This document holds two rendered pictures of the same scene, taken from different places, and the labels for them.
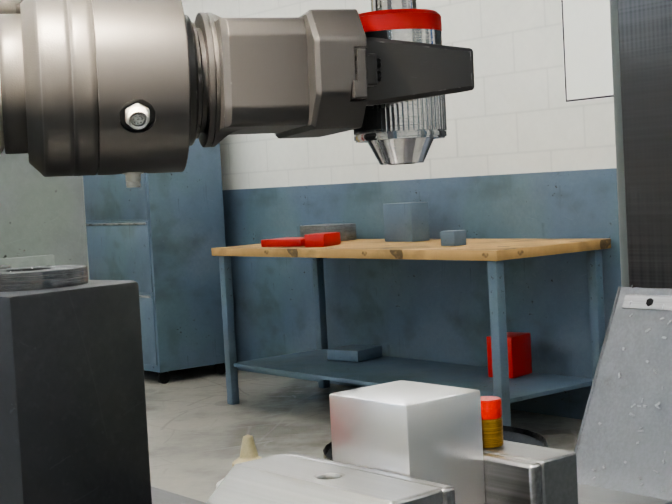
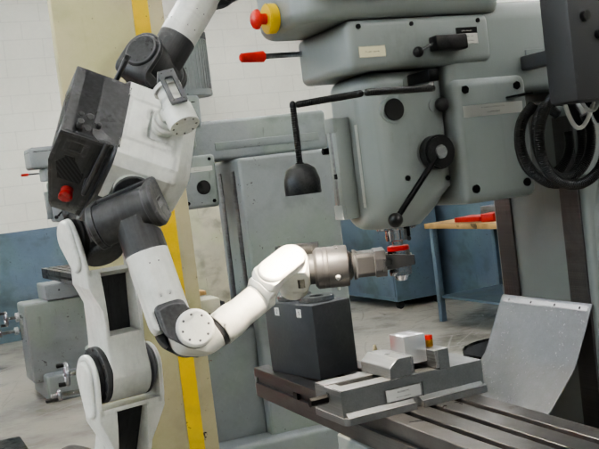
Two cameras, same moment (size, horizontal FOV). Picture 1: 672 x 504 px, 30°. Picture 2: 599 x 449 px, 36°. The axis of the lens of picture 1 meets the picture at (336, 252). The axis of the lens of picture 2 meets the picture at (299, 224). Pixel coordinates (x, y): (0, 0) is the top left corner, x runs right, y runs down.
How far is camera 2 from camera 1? 1.40 m
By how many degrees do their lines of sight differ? 15
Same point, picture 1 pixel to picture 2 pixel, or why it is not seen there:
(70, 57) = (323, 266)
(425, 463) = (409, 350)
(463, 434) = (419, 343)
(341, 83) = (381, 268)
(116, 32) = (332, 259)
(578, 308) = not seen: outside the picture
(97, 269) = (355, 237)
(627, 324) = (503, 306)
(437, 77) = (406, 262)
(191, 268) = (414, 234)
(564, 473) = (444, 352)
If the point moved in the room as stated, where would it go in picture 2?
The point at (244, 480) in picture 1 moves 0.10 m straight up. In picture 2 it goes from (369, 355) to (364, 309)
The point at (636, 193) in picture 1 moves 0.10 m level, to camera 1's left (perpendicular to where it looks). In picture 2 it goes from (504, 265) to (463, 268)
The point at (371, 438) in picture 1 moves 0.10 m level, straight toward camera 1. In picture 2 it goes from (397, 345) to (389, 355)
